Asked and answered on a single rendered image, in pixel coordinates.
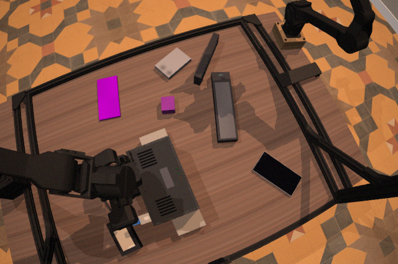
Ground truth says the dark grey electronic appliance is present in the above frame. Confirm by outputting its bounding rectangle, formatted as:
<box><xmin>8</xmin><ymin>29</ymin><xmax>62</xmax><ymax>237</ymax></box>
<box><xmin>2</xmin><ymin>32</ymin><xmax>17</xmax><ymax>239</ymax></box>
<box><xmin>126</xmin><ymin>128</ymin><xmax>206</xmax><ymax>235</ymax></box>

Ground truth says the magenta flat rectangular slab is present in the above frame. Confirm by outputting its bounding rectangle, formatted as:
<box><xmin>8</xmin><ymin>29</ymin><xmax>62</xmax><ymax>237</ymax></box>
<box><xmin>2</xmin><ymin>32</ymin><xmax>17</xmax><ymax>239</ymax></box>
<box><xmin>97</xmin><ymin>76</ymin><xmax>121</xmax><ymax>121</ymax></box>

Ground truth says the small purple block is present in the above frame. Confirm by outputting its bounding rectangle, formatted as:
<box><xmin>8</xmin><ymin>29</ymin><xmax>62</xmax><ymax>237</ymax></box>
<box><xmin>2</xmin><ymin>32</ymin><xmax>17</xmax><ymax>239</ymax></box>
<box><xmin>161</xmin><ymin>96</ymin><xmax>175</xmax><ymax>114</ymax></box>

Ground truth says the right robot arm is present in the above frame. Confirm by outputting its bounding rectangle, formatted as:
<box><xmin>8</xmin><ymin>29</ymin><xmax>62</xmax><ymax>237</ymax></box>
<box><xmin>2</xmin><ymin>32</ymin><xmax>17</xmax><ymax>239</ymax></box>
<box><xmin>281</xmin><ymin>0</ymin><xmax>375</xmax><ymax>54</ymax></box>

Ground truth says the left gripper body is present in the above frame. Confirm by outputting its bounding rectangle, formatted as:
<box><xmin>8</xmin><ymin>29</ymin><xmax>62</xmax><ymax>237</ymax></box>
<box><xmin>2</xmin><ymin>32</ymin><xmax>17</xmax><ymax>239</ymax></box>
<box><xmin>91</xmin><ymin>148</ymin><xmax>139</xmax><ymax>230</ymax></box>

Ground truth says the black rectangular bar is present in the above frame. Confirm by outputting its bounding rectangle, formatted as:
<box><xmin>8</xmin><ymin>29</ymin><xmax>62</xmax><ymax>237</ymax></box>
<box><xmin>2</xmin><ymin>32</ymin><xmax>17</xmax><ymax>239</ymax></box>
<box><xmin>193</xmin><ymin>33</ymin><xmax>220</xmax><ymax>86</ymax></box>

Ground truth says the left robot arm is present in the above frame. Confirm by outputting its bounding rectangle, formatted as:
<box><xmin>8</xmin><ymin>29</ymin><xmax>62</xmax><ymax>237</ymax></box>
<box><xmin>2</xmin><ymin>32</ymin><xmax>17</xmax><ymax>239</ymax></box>
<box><xmin>0</xmin><ymin>147</ymin><xmax>142</xmax><ymax>199</ymax></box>

